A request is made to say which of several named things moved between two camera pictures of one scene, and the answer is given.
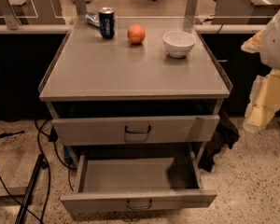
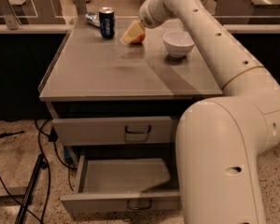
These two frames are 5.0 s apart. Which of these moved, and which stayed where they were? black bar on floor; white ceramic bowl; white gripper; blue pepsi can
Moved: white gripper
Stayed: black bar on floor; white ceramic bowl; blue pepsi can
